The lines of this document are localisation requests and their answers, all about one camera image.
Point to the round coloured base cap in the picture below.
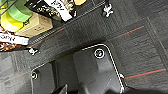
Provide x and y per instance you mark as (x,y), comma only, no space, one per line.
(34,75)

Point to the black white slim bag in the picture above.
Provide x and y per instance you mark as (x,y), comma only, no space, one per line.
(13,40)

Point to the brown cardboard box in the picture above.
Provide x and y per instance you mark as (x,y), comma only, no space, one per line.
(38,24)

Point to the small orange pack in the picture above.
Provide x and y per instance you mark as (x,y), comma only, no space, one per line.
(80,2)

